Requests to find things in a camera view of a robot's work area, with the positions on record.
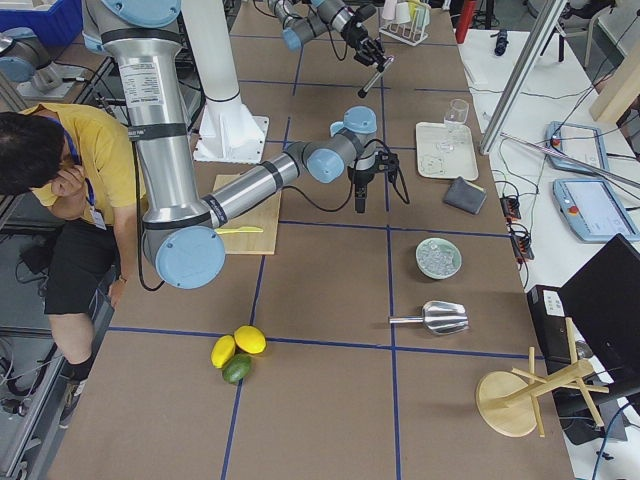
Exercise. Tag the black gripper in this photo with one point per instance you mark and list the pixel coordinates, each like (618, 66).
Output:
(359, 178)
(358, 36)

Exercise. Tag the steel muddler black tip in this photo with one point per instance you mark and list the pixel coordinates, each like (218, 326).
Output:
(378, 74)

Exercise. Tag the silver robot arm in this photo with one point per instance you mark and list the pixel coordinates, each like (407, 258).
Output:
(195, 189)
(331, 16)

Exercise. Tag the pink cup on rack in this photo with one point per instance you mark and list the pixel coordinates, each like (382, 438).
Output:
(389, 10)

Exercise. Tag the white cup on rack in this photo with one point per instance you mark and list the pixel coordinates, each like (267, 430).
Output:
(402, 13)

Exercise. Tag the green cup on rack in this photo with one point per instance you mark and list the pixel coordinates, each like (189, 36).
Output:
(423, 19)

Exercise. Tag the yellow cup on rack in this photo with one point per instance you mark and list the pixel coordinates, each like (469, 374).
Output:
(414, 9)

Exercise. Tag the whole yellow lemon upper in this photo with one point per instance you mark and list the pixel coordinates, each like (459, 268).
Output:
(250, 339)

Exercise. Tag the whole yellow lemon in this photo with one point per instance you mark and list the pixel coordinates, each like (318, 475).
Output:
(223, 350)
(250, 339)

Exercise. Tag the whole yellow lemon left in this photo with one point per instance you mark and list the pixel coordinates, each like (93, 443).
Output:
(223, 350)

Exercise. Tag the wooden cup tree stand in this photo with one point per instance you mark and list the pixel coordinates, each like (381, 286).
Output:
(508, 401)

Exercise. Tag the clear wine glass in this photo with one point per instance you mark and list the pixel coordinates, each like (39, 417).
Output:
(454, 117)

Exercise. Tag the bamboo cutting board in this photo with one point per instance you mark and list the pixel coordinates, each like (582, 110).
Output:
(264, 216)

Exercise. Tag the green bowl of ice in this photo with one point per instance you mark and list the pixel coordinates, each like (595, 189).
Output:
(438, 258)

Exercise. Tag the cream bear tray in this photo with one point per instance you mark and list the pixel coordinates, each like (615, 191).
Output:
(438, 157)

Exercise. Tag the grey folded cloth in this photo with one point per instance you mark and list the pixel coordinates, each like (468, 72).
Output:
(465, 196)

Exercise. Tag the yellow plastic knife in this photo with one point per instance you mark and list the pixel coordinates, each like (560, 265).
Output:
(238, 230)

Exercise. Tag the steel ice scoop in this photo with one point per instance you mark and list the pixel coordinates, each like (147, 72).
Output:
(438, 317)

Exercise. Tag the green lime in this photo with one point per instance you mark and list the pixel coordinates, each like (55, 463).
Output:
(237, 368)

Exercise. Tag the black box with label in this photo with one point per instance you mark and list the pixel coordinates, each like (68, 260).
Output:
(549, 320)

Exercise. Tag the teach pendant far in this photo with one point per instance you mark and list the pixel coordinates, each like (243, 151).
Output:
(580, 142)

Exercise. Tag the teach pendant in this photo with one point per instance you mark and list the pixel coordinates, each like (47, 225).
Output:
(592, 210)
(580, 142)

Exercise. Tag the teach pendant near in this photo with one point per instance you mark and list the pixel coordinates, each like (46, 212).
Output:
(592, 210)

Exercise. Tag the black computer monitor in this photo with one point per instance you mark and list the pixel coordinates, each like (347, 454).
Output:
(602, 298)

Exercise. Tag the person in yellow shirt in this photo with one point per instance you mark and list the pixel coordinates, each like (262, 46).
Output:
(78, 162)

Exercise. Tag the blue storage crate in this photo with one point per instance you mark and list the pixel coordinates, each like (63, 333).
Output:
(58, 25)

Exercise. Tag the white wire cup rack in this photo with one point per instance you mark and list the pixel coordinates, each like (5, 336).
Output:
(404, 33)

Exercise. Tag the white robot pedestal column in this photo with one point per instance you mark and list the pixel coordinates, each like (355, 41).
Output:
(228, 131)

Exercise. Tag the aluminium frame post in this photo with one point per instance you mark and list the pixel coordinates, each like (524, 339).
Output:
(542, 29)

